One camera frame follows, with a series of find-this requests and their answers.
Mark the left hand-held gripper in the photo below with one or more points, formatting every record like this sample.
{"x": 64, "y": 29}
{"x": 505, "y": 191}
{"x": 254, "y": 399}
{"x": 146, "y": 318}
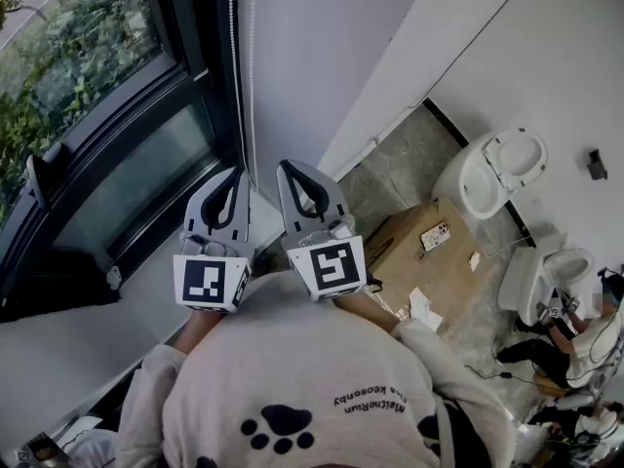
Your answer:
{"x": 205, "y": 281}

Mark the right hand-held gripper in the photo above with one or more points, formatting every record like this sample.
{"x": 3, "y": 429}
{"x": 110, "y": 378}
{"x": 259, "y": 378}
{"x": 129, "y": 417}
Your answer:
{"x": 334, "y": 268}

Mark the person's right forearm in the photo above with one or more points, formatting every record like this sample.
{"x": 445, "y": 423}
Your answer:
{"x": 370, "y": 312}

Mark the person's left forearm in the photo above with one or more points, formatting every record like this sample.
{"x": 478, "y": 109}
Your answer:
{"x": 192, "y": 332}

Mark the white toilet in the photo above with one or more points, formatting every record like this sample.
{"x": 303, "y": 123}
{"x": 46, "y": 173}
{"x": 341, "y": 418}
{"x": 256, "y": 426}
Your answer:
{"x": 458, "y": 173}
{"x": 521, "y": 276}

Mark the black framed window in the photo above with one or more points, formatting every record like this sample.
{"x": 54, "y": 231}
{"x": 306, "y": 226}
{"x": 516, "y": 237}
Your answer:
{"x": 136, "y": 178}

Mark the large cardboard box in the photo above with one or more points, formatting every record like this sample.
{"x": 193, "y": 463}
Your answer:
{"x": 404, "y": 266}

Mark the white window latch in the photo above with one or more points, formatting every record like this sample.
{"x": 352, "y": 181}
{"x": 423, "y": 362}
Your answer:
{"x": 114, "y": 278}

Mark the phone with patterned case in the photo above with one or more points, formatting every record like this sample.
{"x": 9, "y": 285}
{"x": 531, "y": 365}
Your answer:
{"x": 435, "y": 234}

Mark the crumpled white paper sheets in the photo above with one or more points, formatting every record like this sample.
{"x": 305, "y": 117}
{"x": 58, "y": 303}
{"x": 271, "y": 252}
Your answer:
{"x": 423, "y": 307}

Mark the beige paw print sweatshirt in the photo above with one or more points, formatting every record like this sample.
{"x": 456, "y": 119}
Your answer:
{"x": 292, "y": 359}

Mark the small white paper scrap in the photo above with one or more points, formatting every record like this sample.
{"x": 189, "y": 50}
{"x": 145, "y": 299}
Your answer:
{"x": 474, "y": 261}

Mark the green trees outside window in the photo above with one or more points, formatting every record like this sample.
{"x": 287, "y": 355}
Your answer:
{"x": 49, "y": 90}

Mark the black wall bracket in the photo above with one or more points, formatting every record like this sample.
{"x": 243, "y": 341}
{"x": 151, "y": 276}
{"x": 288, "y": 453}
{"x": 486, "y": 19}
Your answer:
{"x": 597, "y": 165}

